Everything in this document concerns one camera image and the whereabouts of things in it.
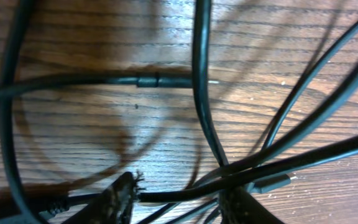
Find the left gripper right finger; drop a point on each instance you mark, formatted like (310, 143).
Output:
(239, 207)

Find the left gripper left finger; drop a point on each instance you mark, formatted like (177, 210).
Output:
(114, 205)

